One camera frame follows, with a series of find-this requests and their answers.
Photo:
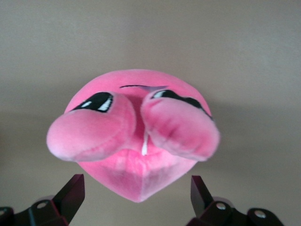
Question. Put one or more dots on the pink plush toy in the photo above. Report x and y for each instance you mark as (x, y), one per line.
(131, 117)

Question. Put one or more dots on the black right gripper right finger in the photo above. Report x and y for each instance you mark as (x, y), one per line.
(202, 197)

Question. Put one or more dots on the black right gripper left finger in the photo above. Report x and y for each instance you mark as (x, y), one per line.
(70, 197)

